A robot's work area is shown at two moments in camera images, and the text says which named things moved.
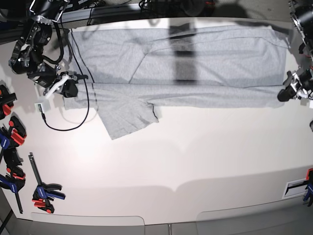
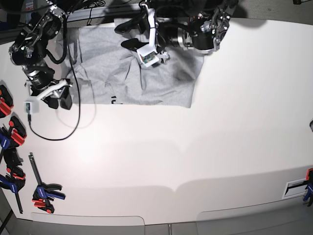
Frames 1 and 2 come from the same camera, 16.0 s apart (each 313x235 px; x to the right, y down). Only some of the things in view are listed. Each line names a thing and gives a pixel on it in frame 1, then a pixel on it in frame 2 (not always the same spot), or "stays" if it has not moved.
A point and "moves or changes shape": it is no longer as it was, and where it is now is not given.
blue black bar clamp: [43, 192] stays
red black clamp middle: [16, 132] stays
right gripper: [301, 78] → [134, 43]
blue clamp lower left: [14, 180] stays
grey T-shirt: [129, 69] moves or changes shape
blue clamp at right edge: [308, 197] stays
